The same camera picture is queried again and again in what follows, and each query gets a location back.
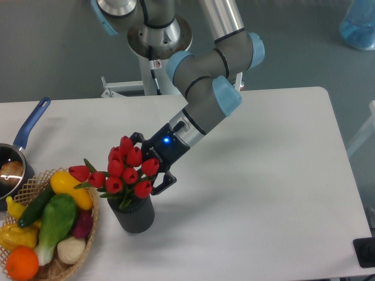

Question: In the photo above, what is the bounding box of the woven wicker basket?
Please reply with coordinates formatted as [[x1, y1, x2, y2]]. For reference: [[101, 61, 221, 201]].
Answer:
[[0, 167, 100, 281]]

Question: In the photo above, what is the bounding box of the purple red onion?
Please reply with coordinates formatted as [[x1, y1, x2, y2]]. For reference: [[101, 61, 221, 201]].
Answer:
[[71, 211, 93, 238]]

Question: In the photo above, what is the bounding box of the yellow squash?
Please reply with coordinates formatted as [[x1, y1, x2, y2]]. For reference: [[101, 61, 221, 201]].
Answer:
[[50, 171, 93, 211]]

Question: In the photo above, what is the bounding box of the white clamp post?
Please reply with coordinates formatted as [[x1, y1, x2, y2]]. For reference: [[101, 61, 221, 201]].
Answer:
[[233, 72, 244, 92]]

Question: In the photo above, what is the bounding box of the dark green cucumber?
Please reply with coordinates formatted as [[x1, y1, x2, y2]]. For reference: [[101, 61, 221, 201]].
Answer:
[[18, 184, 55, 228]]

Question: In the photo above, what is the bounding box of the yellow banana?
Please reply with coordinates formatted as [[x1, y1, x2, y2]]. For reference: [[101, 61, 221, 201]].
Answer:
[[6, 196, 26, 220]]

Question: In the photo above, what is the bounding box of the yellow bell pepper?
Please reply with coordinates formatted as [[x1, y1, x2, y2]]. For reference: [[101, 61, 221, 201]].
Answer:
[[1, 223, 39, 252]]

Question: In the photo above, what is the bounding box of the dark grey ribbed vase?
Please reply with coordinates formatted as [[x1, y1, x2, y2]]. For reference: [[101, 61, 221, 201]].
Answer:
[[107, 197, 155, 234]]

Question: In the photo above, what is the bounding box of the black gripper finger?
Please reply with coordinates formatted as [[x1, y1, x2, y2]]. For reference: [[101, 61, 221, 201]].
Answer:
[[151, 170, 177, 196], [129, 132, 146, 148]]

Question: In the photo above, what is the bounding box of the white garlic bulb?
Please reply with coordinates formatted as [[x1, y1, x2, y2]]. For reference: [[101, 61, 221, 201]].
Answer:
[[57, 236, 86, 265]]

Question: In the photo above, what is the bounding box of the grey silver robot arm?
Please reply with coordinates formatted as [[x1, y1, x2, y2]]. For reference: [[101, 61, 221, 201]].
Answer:
[[91, 1, 265, 195]]

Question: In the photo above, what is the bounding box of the blue translucent water bottle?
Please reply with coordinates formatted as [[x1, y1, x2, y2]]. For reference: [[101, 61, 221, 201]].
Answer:
[[339, 0, 374, 50]]

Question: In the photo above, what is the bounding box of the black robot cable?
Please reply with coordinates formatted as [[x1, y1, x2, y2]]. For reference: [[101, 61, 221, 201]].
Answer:
[[148, 46, 162, 96]]

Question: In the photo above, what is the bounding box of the blue handled saucepan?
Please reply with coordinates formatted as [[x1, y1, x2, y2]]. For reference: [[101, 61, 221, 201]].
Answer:
[[1, 97, 51, 211]]

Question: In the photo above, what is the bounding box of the white frame at right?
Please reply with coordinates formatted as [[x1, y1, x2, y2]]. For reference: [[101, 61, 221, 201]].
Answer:
[[346, 100, 374, 157]]

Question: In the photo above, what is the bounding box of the brown bread in pan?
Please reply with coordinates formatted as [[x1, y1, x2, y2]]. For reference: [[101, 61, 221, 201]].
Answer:
[[1, 161, 23, 186]]

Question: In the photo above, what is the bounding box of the green bok choy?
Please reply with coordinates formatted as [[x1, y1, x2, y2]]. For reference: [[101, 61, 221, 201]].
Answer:
[[35, 194, 77, 266]]

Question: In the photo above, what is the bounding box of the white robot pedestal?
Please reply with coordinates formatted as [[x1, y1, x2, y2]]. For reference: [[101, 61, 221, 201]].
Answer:
[[138, 56, 180, 96]]

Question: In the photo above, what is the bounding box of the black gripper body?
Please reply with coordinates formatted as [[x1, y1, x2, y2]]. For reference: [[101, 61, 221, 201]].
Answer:
[[141, 122, 190, 173]]

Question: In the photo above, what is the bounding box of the orange fruit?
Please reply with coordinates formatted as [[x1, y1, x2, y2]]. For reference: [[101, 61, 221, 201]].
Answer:
[[6, 246, 39, 280]]

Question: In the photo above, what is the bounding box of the red tulip bouquet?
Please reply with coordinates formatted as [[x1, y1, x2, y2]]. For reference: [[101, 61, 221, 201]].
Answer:
[[68, 136, 160, 212]]

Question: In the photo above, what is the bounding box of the black device at edge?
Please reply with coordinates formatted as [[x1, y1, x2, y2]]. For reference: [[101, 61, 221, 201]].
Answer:
[[353, 237, 374, 268]]

